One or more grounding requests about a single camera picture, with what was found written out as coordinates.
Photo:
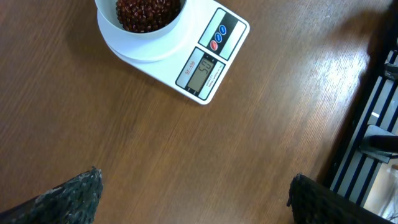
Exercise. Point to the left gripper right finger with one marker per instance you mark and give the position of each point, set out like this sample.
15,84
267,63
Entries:
313,203

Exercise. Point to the red beans in bowl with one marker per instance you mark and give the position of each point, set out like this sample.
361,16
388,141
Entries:
144,16

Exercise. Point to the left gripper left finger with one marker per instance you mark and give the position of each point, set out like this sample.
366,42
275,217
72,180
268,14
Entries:
74,201

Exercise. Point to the aluminium frame rail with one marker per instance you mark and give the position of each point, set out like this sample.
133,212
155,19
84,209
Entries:
364,168

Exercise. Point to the white digital kitchen scale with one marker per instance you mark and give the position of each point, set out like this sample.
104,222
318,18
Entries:
192,58

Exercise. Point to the white round bowl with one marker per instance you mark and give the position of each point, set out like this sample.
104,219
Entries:
107,9

